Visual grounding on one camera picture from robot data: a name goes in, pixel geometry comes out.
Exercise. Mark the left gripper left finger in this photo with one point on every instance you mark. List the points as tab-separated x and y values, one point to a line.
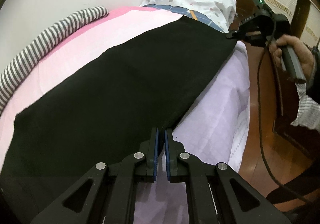
148	170

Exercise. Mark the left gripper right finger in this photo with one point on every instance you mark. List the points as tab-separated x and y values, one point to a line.
173	149

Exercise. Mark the black pants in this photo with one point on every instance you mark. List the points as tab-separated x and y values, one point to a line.
102	112

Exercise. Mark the person right hand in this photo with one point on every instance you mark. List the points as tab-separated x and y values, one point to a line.
306	58

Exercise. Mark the pink purple bed sheet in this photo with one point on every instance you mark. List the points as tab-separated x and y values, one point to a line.
207	129

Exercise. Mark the grey white striped blanket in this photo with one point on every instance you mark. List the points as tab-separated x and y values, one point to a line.
26	60

